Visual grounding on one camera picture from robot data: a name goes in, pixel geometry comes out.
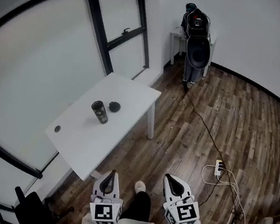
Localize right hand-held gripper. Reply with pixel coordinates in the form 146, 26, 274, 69
157, 173, 207, 224

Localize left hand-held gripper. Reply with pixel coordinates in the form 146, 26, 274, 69
86, 167, 128, 224

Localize dark travel tumbler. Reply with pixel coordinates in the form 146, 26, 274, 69
89, 99, 112, 126

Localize person's white shoe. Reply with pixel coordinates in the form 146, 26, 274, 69
133, 180, 148, 195

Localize person's black trousers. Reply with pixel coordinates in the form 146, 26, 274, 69
118, 188, 153, 224

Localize white power strip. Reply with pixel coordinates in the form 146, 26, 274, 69
213, 159, 226, 177

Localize white table leg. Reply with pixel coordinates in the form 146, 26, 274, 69
143, 102, 158, 140

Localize black office chair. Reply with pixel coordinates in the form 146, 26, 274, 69
0, 184, 78, 224

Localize small white side table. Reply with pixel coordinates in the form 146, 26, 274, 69
165, 25, 218, 78

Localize white power strip cable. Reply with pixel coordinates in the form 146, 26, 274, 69
194, 164, 253, 224

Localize black floor cable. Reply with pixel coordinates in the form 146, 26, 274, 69
166, 81, 255, 224

